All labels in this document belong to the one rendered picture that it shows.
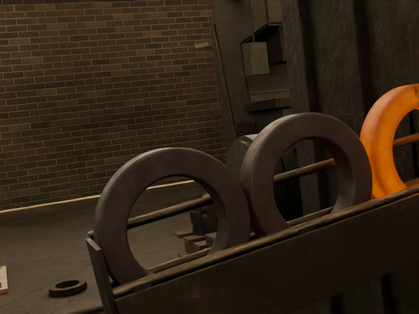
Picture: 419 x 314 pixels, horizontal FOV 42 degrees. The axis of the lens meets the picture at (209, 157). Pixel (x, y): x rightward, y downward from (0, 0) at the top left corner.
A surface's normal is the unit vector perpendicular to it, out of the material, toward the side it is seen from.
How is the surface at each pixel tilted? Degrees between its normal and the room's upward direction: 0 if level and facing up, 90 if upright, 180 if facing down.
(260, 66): 90
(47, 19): 90
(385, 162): 90
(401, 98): 90
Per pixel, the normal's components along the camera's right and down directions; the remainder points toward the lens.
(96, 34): 0.37, 0.02
